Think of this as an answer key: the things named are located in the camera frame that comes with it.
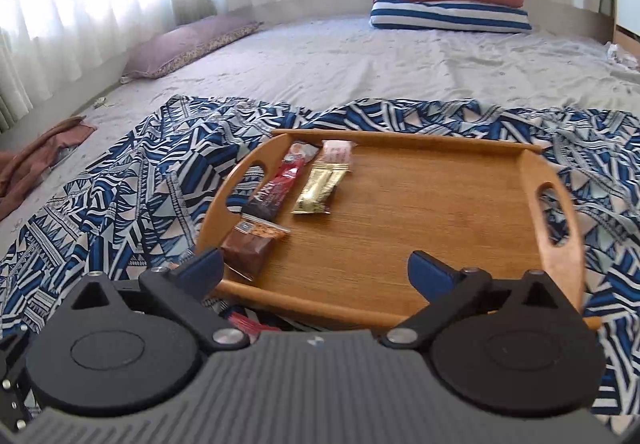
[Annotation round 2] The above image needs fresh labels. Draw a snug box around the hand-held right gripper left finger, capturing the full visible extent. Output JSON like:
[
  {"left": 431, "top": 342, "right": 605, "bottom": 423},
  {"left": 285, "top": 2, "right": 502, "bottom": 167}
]
[{"left": 69, "top": 247, "right": 252, "bottom": 353}]

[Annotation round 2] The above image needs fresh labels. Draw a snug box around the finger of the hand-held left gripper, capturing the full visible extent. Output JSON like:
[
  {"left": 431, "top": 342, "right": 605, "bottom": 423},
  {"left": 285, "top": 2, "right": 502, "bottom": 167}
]
[{"left": 0, "top": 324, "right": 32, "bottom": 432}]

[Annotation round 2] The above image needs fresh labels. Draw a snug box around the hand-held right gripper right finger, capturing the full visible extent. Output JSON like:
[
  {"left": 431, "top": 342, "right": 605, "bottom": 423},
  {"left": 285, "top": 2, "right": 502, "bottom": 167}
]
[{"left": 380, "top": 250, "right": 571, "bottom": 351}]

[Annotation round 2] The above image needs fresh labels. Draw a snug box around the wooden tray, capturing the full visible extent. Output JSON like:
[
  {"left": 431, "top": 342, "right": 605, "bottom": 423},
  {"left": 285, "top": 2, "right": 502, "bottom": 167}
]
[{"left": 199, "top": 128, "right": 602, "bottom": 331}]

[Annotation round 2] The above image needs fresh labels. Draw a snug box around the brown cake packet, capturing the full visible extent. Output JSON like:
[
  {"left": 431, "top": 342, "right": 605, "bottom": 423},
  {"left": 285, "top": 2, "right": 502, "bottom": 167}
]
[{"left": 219, "top": 219, "right": 292, "bottom": 283}]

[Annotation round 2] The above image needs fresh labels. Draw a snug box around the red and gold snack packet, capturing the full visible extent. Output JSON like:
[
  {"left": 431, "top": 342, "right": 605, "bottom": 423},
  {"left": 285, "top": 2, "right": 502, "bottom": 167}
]
[{"left": 222, "top": 309, "right": 283, "bottom": 343}]

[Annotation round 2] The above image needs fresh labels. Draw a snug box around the maroon snack bar packet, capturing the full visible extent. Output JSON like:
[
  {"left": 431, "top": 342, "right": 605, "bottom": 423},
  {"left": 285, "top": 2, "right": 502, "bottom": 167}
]
[{"left": 240, "top": 142, "right": 321, "bottom": 225}]

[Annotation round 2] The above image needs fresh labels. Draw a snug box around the white and red snack packet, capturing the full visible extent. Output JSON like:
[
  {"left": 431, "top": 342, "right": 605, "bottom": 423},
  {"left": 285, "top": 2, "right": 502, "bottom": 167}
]
[{"left": 320, "top": 140, "right": 357, "bottom": 173}]

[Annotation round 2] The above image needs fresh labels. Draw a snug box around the blue patterned cloth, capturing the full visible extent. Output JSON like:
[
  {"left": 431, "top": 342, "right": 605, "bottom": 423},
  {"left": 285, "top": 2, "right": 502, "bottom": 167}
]
[{"left": 0, "top": 94, "right": 640, "bottom": 425}]

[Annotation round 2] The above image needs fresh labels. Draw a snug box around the brown pink cloth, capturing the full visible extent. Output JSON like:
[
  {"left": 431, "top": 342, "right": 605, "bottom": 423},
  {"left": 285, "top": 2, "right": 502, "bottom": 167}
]
[{"left": 0, "top": 116, "right": 98, "bottom": 213}]

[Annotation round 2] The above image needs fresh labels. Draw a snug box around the grey bed sheet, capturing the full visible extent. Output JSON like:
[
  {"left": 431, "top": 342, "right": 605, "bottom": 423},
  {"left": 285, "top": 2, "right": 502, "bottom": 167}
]
[{"left": 0, "top": 6, "right": 640, "bottom": 249}]

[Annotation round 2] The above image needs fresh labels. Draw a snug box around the mauve pillow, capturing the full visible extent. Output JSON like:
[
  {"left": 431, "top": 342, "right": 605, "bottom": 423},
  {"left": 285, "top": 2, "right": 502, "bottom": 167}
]
[{"left": 120, "top": 16, "right": 264, "bottom": 82}]

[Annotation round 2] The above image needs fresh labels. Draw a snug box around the blue striped pillow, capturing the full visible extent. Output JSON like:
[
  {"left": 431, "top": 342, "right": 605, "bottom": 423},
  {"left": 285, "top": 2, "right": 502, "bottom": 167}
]
[{"left": 370, "top": 0, "right": 533, "bottom": 33}]

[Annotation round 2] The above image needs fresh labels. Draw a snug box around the white crumpled item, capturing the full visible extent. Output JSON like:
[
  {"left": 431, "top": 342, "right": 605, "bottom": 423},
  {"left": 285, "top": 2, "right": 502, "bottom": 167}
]
[{"left": 605, "top": 41, "right": 640, "bottom": 70}]

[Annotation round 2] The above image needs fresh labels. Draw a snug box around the wooden bed frame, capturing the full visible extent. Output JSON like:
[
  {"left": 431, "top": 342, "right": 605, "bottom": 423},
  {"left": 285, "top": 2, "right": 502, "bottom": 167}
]
[{"left": 612, "top": 24, "right": 640, "bottom": 58}]

